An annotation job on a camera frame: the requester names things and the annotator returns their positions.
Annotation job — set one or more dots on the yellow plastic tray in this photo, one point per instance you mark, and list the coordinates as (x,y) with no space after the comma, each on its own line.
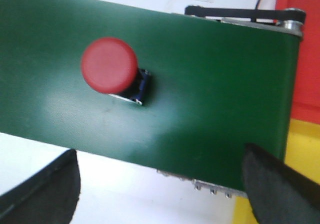
(302,154)

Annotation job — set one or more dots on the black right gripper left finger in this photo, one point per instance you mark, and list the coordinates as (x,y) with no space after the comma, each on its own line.
(48,197)

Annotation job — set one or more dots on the red plastic tray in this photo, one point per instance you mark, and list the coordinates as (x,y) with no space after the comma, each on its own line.
(306,95)

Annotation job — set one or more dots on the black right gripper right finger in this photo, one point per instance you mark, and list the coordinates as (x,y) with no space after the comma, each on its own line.
(277,193)

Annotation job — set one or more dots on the red mushroom push button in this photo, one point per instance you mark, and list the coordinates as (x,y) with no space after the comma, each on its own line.
(110,66)

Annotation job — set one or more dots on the green conveyor belt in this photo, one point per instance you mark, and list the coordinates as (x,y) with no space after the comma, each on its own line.
(215,86)

